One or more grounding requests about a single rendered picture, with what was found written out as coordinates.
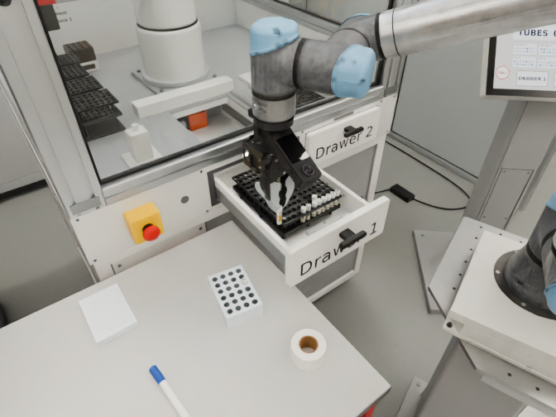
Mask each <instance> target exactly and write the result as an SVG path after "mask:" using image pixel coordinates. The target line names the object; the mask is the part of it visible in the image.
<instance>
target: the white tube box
mask: <svg viewBox="0 0 556 417"><path fill-rule="evenodd" d="M243 277H246V278H247V284H246V285H243V284H242V278H243ZM208 287H209V289H210V291H211V293H212V295H213V297H214V300H215V302H216V304H217V306H218V309H219V311H220V313H221V315H222V317H223V320H224V323H225V324H226V326H227V328H228V329H229V328H232V327H234V326H236V325H239V324H242V323H244V322H246V321H248V320H251V319H254V318H256V317H258V316H261V315H263V303H262V302H261V299H260V298H259V296H258V294H257V292H256V290H255V289H254V287H253V285H252V283H251V282H250V280H249V278H248V276H247V273H246V272H245V271H244V269H243V267H242V265H240V266H235V267H233V268H231V269H228V270H225V271H222V272H219V273H217V274H214V275H211V276H208Z"/></svg>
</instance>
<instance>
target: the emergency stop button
mask: <svg viewBox="0 0 556 417"><path fill-rule="evenodd" d="M160 234H161V230H160V229H159V228H158V227H157V226H155V225H151V226H149V227H147V228H145V230H144V231H143V234H142V236H143V238H144V239H145V240H146V241H148V242H151V241H155V240H156V239H157V238H158V237H159V236H160Z"/></svg>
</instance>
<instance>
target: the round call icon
mask: <svg viewBox="0 0 556 417"><path fill-rule="evenodd" d="M495 79H503V80H510V65H496V71H495Z"/></svg>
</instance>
